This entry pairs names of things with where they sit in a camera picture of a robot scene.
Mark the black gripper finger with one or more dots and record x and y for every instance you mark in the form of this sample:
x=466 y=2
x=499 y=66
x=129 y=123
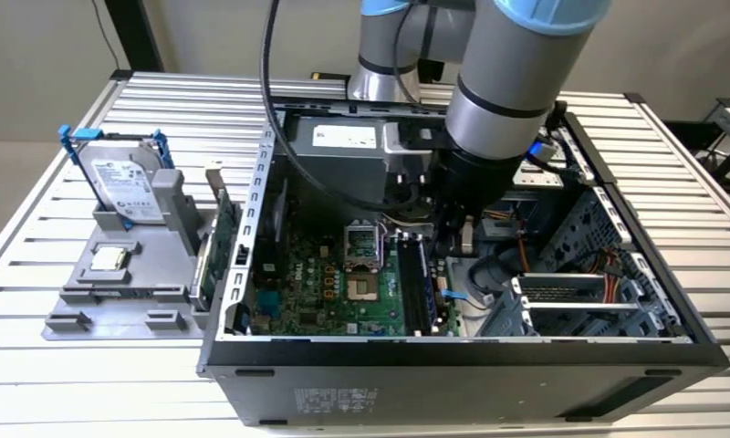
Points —
x=453 y=237

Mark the grey metal drive cage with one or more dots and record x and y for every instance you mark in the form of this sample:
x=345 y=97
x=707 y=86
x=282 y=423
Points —
x=538 y=180

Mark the small yellow black block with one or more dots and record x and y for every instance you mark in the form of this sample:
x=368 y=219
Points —
x=314 y=76

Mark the black RAM slot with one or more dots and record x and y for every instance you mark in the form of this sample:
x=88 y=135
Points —
x=405 y=283
x=412 y=283

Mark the silver CPU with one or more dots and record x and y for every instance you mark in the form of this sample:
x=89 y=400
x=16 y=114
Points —
x=109 y=260

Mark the green graphics card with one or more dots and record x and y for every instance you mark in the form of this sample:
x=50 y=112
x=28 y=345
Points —
x=218 y=255

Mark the grey disk bay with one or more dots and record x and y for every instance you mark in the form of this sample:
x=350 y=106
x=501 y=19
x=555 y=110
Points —
x=583 y=305

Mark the green motherboard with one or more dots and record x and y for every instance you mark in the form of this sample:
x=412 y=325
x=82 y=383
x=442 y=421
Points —
x=316 y=301

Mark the CPU socket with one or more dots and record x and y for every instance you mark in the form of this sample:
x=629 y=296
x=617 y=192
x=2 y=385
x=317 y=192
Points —
x=365 y=287

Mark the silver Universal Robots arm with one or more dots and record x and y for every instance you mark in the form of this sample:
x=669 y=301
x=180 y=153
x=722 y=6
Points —
x=510 y=68

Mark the black post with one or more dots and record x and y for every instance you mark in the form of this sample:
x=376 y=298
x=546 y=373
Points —
x=133 y=36

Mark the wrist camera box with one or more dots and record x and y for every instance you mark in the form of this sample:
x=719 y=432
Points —
x=392 y=141

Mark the grey power supply unit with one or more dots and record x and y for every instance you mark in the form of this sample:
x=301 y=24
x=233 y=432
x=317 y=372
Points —
x=346 y=159

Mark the grey parts rack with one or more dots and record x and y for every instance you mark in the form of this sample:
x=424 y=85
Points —
x=158 y=255

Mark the black PC case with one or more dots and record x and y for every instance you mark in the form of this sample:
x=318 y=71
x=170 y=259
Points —
x=462 y=392

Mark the blue disk carrier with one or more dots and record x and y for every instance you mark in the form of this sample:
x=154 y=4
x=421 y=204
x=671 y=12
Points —
x=88 y=135

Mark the silver hard disk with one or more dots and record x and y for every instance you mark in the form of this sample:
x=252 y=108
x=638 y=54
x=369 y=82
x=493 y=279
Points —
x=118 y=182

